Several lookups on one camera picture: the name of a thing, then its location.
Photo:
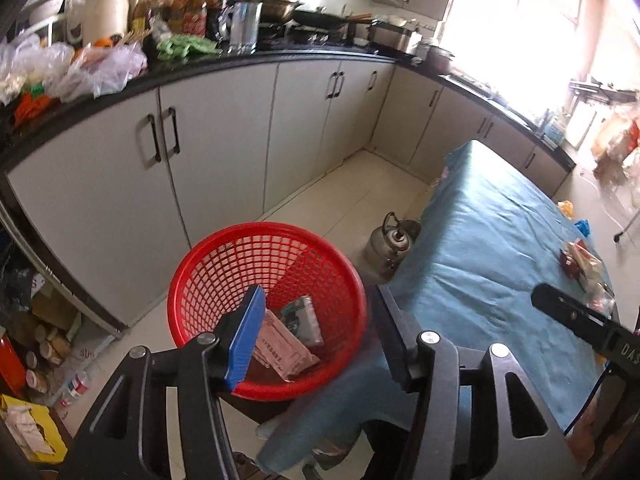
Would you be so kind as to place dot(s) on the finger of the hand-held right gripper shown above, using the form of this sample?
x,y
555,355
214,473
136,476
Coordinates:
x,y
570,310

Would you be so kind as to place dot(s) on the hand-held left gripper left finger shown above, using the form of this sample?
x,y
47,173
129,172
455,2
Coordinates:
x,y
247,340

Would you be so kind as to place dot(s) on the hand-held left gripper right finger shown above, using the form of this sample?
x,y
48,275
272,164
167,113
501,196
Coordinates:
x,y
395,345

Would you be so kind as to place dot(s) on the pink paper packet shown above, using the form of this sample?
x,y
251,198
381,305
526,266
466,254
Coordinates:
x,y
286,355

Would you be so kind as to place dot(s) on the red plastic mesh basket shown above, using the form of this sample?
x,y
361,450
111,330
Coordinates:
x,y
280,260

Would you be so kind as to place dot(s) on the person's right forearm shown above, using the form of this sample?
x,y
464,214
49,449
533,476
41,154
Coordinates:
x,y
585,437

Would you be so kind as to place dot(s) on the clear plastic wrapper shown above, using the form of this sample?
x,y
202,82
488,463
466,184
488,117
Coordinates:
x,y
600,297

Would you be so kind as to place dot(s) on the snack packets on table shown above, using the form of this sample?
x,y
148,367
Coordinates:
x,y
577,260

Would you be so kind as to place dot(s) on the grey green foil packet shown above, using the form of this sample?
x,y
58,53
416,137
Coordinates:
x,y
305,317

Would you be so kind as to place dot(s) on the blue plastic bag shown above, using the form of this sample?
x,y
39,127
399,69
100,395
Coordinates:
x,y
582,227

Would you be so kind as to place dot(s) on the metal kettle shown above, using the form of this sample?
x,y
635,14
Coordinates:
x,y
387,250

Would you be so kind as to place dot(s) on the orange plastic bag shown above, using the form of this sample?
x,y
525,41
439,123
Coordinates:
x,y
565,208

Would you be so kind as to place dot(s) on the blue tablecloth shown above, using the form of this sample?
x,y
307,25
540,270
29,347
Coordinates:
x,y
480,240

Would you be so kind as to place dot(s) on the hanging beige plastic bag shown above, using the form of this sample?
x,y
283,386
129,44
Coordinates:
x,y
620,145

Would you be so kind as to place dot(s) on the clear plastic bottle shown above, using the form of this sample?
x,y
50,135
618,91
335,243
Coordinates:
x,y
75,387

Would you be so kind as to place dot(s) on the white kitchen base cabinets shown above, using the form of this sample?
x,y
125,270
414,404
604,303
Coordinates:
x,y
215,125

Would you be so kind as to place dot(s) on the yellow cardboard box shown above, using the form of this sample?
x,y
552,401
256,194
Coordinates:
x,y
30,425

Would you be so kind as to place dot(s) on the brown cooking pot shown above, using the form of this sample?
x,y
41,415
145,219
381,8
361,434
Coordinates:
x,y
440,57

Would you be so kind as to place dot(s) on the kitchen window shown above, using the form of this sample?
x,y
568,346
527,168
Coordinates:
x,y
500,20

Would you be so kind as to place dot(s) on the green vegetables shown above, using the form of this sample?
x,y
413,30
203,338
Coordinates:
x,y
185,47

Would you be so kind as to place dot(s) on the black gas stove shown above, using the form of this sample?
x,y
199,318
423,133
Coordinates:
x,y
300,35

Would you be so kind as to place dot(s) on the clear crumpled plastic bag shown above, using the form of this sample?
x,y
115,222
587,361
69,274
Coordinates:
x,y
100,67

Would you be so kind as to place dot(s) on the stainless steel rice cooker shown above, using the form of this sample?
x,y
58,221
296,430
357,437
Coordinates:
x,y
392,35

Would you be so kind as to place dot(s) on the black frying pan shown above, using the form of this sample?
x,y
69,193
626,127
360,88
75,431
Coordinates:
x,y
320,19

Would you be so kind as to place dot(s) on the dark bottle with yellow cap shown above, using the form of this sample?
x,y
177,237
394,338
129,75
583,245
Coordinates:
x,y
217,2

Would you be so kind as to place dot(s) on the white crumpled plastic bag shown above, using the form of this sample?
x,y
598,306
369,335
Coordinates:
x,y
25,65

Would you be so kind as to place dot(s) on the white plastic container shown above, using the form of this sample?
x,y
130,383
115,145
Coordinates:
x,y
102,10

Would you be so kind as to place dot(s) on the metal wall rack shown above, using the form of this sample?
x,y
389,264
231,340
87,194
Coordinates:
x,y
600,91

